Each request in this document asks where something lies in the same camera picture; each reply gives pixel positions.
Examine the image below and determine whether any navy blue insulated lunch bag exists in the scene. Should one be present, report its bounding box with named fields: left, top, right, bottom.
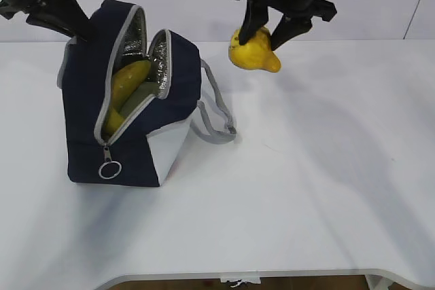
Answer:
left=58, top=0, right=237, bottom=187

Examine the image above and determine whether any green fruit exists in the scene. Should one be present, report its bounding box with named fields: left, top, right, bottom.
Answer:
left=119, top=81, right=160, bottom=118

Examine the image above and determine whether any yellow banana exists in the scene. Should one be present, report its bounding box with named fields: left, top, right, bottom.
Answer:
left=103, top=60, right=151, bottom=136

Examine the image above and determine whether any yellow pear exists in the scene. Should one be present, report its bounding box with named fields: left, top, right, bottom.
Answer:
left=228, top=26, right=281, bottom=73

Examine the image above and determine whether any white paper scrap under table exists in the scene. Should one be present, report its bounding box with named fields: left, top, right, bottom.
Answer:
left=220, top=271, right=262, bottom=289

